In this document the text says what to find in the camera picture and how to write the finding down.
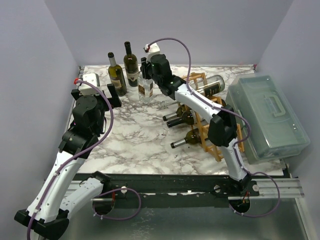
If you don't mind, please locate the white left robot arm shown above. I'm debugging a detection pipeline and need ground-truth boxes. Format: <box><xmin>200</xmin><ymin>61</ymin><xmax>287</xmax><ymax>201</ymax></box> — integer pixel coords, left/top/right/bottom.
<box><xmin>14</xmin><ymin>79</ymin><xmax>122</xmax><ymax>240</ymax></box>

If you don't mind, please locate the square clear liquor bottle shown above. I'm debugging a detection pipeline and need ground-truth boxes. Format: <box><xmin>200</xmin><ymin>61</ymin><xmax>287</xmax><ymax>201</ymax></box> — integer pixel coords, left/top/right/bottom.
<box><xmin>138</xmin><ymin>73</ymin><xmax>154</xmax><ymax>103</ymax></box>

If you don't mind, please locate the olive wine bottle brown label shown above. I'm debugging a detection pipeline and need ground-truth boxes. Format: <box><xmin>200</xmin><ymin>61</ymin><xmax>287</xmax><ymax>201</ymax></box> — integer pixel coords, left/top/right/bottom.
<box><xmin>162</xmin><ymin>104</ymin><xmax>186</xmax><ymax>122</ymax></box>

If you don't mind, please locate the wooden wine rack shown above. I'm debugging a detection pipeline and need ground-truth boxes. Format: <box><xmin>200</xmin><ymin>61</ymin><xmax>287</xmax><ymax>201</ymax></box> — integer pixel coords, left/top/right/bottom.
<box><xmin>174</xmin><ymin>77</ymin><xmax>244</xmax><ymax>162</ymax></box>

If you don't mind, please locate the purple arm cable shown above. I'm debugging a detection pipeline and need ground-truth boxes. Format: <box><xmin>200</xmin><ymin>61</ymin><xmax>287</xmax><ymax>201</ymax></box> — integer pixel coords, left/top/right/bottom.
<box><xmin>147</xmin><ymin>37</ymin><xmax>281</xmax><ymax>218</ymax></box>
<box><xmin>26</xmin><ymin>79</ymin><xmax>142</xmax><ymax>240</ymax></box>

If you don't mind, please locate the green bottle Primitivo label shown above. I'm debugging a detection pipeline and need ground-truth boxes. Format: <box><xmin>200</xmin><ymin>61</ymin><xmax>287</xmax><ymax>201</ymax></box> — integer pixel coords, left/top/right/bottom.
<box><xmin>108</xmin><ymin>52</ymin><xmax>127</xmax><ymax>97</ymax></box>

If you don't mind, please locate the green wine bottle cream label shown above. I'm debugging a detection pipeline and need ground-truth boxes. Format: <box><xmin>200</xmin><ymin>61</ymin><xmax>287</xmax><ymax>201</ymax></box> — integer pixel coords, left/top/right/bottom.
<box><xmin>166</xmin><ymin>111</ymin><xmax>195</xmax><ymax>128</ymax></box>

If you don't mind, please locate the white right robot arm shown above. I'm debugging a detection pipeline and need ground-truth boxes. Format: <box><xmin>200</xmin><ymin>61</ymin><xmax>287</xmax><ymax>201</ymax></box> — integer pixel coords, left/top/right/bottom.
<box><xmin>140</xmin><ymin>54</ymin><xmax>250</xmax><ymax>196</ymax></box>

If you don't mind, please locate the dark green bottle Masini label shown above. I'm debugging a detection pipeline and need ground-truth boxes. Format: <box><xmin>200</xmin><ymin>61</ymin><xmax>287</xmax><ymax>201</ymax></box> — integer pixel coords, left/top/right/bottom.
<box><xmin>123</xmin><ymin>41</ymin><xmax>139</xmax><ymax>87</ymax></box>

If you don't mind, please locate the green wine bottle white label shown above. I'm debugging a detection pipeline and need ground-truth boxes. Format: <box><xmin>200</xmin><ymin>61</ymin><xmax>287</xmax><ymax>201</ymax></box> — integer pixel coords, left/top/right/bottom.
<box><xmin>170</xmin><ymin>128</ymin><xmax>202</xmax><ymax>149</ymax></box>

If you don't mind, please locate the round clear glass bottle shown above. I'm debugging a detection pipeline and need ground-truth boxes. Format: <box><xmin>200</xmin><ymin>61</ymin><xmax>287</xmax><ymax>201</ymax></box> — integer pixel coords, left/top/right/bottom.
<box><xmin>189</xmin><ymin>74</ymin><xmax>226</xmax><ymax>98</ymax></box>

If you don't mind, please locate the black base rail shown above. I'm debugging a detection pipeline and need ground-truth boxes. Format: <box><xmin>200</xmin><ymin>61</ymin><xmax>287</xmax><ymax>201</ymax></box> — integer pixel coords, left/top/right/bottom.
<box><xmin>74</xmin><ymin>171</ymin><xmax>260</xmax><ymax>209</ymax></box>

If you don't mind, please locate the translucent plastic storage box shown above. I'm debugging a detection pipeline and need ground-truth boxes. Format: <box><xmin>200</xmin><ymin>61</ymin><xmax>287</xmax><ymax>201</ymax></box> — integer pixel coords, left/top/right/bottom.
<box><xmin>225</xmin><ymin>73</ymin><xmax>311</xmax><ymax>164</ymax></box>

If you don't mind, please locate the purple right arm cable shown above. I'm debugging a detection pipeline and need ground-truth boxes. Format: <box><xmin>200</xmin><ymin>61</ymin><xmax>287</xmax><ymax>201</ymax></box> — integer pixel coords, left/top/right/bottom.
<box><xmin>147</xmin><ymin>37</ymin><xmax>281</xmax><ymax>218</ymax></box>

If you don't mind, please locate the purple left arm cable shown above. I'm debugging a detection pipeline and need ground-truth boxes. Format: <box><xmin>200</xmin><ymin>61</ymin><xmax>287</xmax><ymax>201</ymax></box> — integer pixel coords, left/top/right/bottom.
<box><xmin>26</xmin><ymin>79</ymin><xmax>142</xmax><ymax>240</ymax></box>

